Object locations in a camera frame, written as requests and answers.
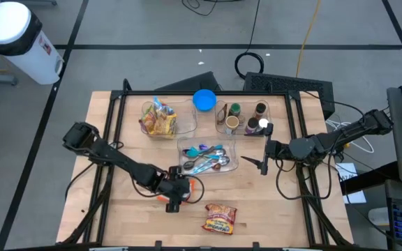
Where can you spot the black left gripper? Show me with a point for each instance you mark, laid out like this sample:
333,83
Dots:
174,186

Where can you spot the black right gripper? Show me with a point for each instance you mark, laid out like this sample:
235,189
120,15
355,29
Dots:
271,150

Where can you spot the orange white ramen packet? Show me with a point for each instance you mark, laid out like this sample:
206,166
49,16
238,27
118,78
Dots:
162,199

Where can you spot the purple jar dark lid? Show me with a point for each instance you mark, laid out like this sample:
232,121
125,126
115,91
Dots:
252,123

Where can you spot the brown spoon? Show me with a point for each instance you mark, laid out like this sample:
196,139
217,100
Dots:
188,165

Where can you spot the white bowl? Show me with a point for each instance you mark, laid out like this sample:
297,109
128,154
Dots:
264,122

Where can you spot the gold lid seasoning jar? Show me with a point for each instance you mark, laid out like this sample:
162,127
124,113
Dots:
232,122

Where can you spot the orange label jar black lid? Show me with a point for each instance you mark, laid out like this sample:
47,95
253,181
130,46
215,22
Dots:
260,109

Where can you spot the plain silver spoon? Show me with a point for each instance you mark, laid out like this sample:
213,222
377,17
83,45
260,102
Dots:
218,152

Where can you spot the red ramen packet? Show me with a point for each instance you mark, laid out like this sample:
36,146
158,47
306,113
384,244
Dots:
220,219

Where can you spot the yellow ramen packet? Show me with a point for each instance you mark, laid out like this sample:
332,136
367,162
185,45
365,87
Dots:
166,123

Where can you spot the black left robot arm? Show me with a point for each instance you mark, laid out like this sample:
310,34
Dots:
117,157

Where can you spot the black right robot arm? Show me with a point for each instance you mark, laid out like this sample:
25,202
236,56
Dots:
326,143

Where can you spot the clear plastic bin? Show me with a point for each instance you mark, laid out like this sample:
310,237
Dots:
187,122
230,146
246,104

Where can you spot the copper coloured spoon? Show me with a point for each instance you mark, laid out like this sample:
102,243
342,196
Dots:
216,166

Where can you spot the green lid spice jar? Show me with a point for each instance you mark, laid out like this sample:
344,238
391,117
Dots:
235,109

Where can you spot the purple metallic spoon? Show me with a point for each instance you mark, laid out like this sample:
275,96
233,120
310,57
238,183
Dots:
206,148

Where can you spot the black computer case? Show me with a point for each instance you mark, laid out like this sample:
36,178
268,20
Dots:
284,85

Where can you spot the blue plastic bowl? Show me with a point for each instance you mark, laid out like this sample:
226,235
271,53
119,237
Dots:
204,99

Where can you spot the black flat panel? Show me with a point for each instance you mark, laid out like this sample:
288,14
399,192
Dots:
194,82

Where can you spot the white paper sheet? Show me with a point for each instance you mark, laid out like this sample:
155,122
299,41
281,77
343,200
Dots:
347,171

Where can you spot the white computer mouse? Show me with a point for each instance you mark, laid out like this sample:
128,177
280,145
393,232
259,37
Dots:
379,216

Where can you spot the white trash can black band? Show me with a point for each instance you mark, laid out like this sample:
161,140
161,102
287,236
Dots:
19,52

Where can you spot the black aluminium table frame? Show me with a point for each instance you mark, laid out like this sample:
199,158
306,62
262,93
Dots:
152,93

